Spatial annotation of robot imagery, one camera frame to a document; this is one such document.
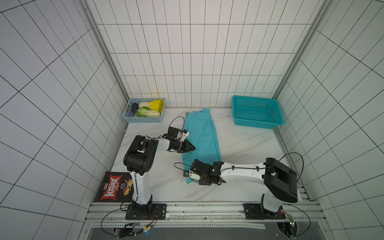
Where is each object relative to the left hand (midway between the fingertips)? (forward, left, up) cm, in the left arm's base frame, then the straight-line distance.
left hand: (192, 150), depth 94 cm
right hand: (-15, -3, 0) cm, 16 cm away
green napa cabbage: (+28, +34, +7) cm, 45 cm away
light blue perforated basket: (+34, +28, +8) cm, 45 cm away
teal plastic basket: (+35, -51, -2) cm, 62 cm away
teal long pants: (+10, -7, -1) cm, 13 cm away
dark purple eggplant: (+36, +46, +3) cm, 59 cm away
